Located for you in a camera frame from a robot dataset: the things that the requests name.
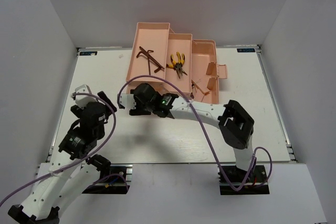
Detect long hex key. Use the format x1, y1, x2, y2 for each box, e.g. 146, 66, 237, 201
136, 46, 154, 59
150, 57, 165, 73

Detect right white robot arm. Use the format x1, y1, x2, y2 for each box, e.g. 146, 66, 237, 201
129, 83, 256, 182

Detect yellow side cutter pliers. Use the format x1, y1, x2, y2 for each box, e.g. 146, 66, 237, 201
165, 53, 184, 77

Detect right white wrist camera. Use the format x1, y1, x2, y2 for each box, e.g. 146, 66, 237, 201
117, 93, 136, 110

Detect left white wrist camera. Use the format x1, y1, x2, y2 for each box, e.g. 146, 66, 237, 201
70, 84, 95, 109

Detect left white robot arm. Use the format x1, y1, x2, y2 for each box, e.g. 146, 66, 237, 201
8, 86, 117, 223

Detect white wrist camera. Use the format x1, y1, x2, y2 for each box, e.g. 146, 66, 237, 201
117, 93, 136, 110
70, 84, 95, 109

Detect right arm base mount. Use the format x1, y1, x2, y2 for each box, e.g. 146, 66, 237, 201
216, 165, 271, 196

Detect pink plastic tool box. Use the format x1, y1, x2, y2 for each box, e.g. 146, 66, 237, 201
126, 22, 228, 104

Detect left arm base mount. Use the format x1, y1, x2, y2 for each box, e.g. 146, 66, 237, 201
82, 154, 133, 195

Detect small dark hex key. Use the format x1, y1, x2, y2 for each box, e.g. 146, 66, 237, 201
147, 50, 154, 75

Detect yellow needle nose pliers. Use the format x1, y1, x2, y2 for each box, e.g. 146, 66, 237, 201
170, 52, 187, 80

